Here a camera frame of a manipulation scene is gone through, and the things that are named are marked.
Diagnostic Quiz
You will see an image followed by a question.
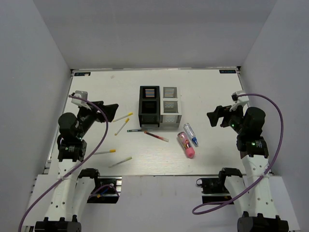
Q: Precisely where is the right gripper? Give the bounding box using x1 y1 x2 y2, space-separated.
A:
207 102 247 135

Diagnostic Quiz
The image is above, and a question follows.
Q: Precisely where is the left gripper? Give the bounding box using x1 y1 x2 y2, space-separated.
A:
77 101 118 139

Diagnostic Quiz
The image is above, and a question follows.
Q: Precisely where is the white marker yellow cap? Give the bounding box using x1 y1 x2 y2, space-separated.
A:
114 118 129 136
113 112 133 122
93 149 116 155

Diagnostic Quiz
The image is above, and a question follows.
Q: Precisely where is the clear blue glue bottle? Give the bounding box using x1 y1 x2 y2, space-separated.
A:
183 123 198 146

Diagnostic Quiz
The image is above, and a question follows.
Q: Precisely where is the black pen holder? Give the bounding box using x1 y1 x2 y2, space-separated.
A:
138 86 160 127

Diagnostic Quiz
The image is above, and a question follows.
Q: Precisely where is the red pen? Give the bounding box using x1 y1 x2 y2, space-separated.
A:
144 131 169 143

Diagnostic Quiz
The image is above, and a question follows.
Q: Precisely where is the white marker green cap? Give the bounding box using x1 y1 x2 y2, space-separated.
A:
108 157 132 168

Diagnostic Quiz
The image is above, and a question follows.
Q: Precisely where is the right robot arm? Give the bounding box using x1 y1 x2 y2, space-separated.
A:
207 105 289 232

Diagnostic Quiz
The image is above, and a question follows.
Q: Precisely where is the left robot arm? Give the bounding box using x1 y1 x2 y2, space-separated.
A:
34 101 119 232

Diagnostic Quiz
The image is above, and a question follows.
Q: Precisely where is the green pen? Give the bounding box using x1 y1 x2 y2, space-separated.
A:
127 129 145 132

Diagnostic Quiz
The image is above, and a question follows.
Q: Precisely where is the left corner label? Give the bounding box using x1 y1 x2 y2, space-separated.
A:
74 72 91 76

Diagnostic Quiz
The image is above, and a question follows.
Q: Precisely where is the pink glue tube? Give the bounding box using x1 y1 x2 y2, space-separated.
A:
177 131 195 159

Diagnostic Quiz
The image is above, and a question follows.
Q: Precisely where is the white pen holder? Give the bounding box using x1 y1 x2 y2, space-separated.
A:
160 87 182 130

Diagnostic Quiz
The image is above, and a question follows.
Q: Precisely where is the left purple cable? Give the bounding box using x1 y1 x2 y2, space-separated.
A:
18 94 119 232

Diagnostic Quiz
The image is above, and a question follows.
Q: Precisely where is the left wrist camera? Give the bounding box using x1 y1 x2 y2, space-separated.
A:
71 90 89 108

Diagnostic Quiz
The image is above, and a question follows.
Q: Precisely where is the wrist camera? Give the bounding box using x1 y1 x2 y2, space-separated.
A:
71 90 89 108
230 90 249 111

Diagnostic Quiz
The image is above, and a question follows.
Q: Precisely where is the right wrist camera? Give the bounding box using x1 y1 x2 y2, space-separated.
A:
230 90 249 111

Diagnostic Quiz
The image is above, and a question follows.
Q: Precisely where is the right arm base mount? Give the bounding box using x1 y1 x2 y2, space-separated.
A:
196 177 232 203

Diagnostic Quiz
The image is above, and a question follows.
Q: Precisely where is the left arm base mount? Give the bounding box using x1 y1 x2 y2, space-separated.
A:
87 176 122 204

